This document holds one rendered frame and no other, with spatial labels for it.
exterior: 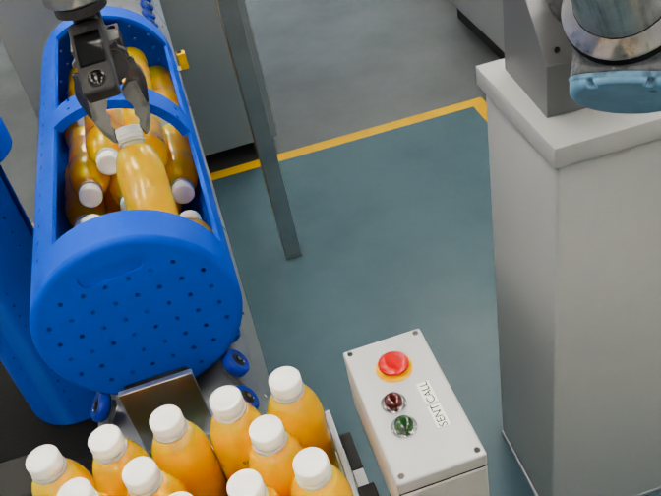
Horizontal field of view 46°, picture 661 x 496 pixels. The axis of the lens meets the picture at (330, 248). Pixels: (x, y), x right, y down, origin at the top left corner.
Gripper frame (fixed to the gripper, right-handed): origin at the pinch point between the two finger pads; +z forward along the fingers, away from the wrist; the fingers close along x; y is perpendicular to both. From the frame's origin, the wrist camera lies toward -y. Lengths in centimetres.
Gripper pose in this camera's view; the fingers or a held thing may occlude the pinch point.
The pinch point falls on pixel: (129, 132)
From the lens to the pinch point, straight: 122.0
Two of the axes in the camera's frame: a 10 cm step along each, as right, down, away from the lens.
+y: -2.7, -5.8, 7.7
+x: -9.5, 3.1, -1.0
